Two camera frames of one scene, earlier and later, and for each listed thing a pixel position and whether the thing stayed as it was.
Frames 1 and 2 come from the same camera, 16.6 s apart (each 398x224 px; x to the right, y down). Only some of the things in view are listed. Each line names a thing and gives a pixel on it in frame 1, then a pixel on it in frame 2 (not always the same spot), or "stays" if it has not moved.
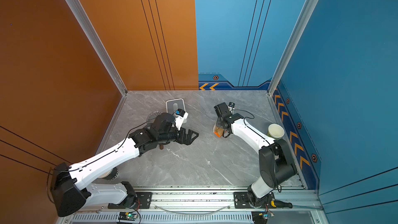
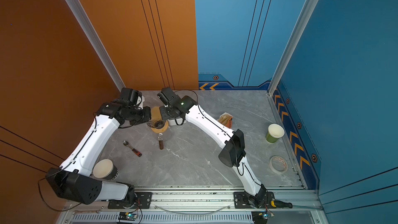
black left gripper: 189,140 to 147,114
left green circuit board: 128,215 stays
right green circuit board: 261,217 stays
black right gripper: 218,122 to 165,116
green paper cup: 275,131 stays
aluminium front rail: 287,206 stays
